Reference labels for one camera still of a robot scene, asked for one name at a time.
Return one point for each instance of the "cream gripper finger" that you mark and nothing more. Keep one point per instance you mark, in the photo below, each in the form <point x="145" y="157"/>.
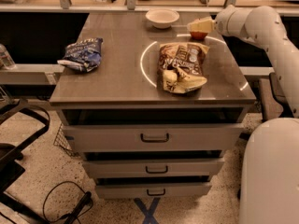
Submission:
<point x="204" y="25"/>

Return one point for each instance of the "red apple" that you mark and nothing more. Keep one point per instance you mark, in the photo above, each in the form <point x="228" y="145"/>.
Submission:
<point x="198" y="35"/>

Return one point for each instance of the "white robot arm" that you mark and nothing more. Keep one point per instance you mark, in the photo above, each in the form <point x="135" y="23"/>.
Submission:
<point x="270" y="172"/>

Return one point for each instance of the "brown chip bag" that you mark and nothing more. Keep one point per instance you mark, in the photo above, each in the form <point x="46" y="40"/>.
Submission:
<point x="180" y="66"/>

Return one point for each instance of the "blue chip bag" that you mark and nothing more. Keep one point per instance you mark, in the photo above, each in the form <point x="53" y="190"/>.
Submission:
<point x="83" y="56"/>

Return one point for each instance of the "white bowl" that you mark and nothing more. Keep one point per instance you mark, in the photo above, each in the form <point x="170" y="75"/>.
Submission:
<point x="162" y="18"/>

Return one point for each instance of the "grey drawer cabinet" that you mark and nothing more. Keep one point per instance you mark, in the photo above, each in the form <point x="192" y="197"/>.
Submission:
<point x="125" y="90"/>

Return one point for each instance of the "black office chair right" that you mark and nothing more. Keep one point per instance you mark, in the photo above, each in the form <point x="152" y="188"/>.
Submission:
<point x="273" y="101"/>

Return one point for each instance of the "plastic water bottle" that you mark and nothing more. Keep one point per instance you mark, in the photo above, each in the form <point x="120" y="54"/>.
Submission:
<point x="5" y="58"/>

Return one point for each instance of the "black chair left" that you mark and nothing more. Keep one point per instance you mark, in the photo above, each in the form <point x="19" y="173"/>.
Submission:
<point x="10" y="170"/>

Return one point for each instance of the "top drawer with handle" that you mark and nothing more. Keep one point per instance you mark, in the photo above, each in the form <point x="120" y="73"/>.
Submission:
<point x="141" y="138"/>

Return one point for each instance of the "drawer with handle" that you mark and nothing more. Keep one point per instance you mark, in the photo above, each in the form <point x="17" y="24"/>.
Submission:
<point x="152" y="168"/>
<point x="153" y="190"/>
<point x="141" y="138"/>

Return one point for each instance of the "middle drawer with handle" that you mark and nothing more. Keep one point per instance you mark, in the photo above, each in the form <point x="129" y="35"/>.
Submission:
<point x="152" y="168"/>

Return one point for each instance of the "bottom drawer with handle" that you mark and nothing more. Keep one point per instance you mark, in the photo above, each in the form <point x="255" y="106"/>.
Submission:
<point x="153" y="190"/>

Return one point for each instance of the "wire mesh basket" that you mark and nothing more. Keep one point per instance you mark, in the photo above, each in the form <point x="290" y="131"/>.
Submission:
<point x="61" y="142"/>

